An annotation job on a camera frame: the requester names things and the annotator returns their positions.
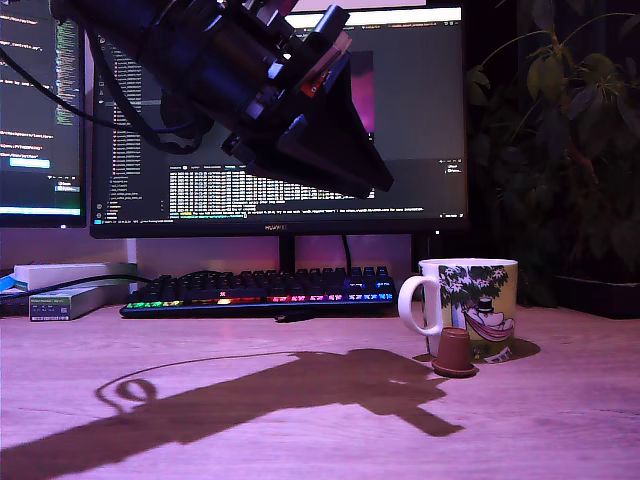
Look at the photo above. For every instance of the illustrated white coffee mug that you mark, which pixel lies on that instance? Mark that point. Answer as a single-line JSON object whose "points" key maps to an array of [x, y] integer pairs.
{"points": [[492, 300]]}

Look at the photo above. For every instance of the green labelled box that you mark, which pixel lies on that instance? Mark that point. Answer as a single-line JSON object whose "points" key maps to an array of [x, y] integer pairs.
{"points": [[50, 307]]}

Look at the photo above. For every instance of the black monitor stand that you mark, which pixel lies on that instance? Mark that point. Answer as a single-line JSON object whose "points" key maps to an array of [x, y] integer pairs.
{"points": [[287, 252]]}

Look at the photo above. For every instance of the dark vertical post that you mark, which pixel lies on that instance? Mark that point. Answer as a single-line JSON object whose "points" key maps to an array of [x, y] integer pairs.
{"points": [[421, 247]]}

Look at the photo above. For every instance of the black backlit keyboard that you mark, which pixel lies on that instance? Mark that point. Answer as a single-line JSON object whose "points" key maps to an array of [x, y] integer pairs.
{"points": [[260, 295]]}

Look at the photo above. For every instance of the large black computer monitor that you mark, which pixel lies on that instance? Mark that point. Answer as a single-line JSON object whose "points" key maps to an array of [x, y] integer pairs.
{"points": [[420, 125]]}

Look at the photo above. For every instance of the brown coffee capsule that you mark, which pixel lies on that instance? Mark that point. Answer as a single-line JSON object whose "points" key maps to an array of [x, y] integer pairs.
{"points": [[454, 355]]}

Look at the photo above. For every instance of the black monitor with code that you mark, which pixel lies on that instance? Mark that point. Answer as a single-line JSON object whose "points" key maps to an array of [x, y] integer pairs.
{"points": [[30, 150]]}

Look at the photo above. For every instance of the blue flat object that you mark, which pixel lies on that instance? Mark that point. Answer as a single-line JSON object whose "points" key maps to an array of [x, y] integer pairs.
{"points": [[6, 282]]}

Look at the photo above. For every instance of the black headset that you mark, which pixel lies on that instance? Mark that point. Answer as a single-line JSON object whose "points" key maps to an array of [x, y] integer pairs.
{"points": [[175, 112]]}

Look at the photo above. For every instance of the white cardboard box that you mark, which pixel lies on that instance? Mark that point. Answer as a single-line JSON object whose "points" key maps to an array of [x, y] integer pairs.
{"points": [[65, 275]]}

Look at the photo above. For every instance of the green leafy houseplant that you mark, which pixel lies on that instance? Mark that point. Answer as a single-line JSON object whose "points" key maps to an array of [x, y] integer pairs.
{"points": [[560, 150]]}

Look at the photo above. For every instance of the dark plant pot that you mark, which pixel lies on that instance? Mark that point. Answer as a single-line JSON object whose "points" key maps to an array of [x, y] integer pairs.
{"points": [[600, 297]]}

